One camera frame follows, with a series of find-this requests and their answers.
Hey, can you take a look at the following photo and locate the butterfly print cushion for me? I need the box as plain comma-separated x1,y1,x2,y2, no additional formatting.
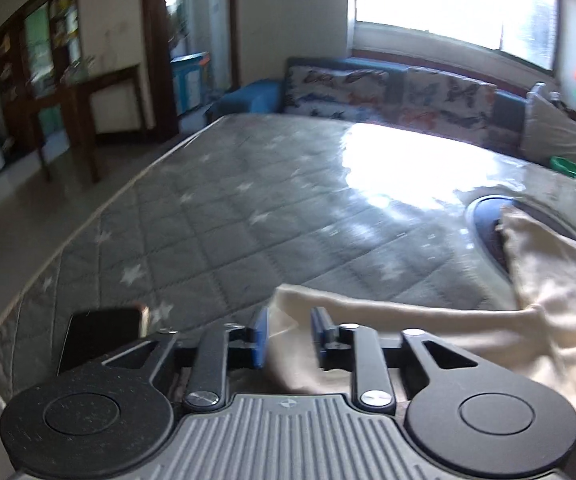
284,64,391,122
400,66,498,137

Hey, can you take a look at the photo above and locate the grey star-quilted mattress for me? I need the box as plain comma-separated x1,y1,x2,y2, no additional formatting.
0,112,576,411

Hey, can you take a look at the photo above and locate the dark wooden table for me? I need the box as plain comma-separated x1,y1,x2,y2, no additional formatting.
17,64,148,185

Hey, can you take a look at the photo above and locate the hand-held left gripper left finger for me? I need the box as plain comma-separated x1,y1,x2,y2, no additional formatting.
102,306,270,409

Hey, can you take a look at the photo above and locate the blue ottoman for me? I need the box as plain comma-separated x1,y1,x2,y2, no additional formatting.
207,80,285,122

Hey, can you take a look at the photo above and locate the blue sofa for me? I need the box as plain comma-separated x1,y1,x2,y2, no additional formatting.
280,56,576,188

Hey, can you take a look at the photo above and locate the window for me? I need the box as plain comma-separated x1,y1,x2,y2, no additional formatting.
348,0,564,72

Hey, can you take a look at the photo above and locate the cream garment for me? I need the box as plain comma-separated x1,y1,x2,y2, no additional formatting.
233,204,576,417

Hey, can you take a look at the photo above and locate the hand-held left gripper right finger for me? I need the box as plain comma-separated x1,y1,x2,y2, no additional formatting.
310,306,475,412

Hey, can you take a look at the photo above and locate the dark wooden bookshelf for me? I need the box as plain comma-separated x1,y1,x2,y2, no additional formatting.
0,0,85,153

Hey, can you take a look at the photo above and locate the blue crate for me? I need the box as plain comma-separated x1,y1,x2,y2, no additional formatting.
170,51,212,113

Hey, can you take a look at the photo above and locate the grey pillow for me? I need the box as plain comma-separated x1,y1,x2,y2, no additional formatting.
518,82,576,177

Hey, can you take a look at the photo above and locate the green bowl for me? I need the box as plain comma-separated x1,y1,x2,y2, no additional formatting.
549,156,576,179

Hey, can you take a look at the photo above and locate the black smartphone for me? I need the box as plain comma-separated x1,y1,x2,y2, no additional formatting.
56,305,151,376

